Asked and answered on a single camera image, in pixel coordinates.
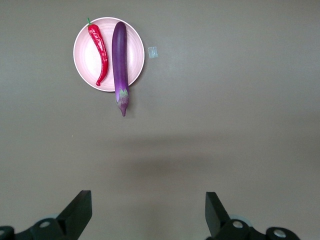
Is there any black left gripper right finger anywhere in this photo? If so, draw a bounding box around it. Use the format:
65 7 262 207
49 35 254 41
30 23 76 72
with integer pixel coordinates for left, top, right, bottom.
205 191 268 240

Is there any pink plate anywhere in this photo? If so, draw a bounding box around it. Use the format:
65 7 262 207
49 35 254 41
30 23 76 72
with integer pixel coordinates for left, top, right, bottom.
73 16 145 93

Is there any red chili pepper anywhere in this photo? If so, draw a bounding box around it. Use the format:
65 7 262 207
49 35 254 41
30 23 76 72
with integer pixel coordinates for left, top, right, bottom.
86 17 109 87

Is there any brown table cover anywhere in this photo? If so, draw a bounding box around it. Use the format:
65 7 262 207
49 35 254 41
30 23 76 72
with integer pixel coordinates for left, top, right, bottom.
0 0 320 240

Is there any long purple eggplant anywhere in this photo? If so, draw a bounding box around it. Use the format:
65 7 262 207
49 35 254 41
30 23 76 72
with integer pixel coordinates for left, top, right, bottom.
111 21 130 118

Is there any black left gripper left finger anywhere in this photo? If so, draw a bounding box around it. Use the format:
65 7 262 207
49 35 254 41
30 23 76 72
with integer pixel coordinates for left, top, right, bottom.
14 190 93 240

